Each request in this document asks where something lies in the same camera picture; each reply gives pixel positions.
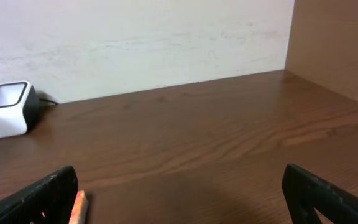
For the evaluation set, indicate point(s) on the wet wipes packet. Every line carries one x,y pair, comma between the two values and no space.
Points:
78,213

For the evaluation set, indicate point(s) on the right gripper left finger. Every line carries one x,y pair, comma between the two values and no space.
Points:
48,200

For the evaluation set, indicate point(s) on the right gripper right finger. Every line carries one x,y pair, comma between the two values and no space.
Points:
306,194

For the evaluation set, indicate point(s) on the white barcode scanner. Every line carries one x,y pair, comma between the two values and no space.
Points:
19,108

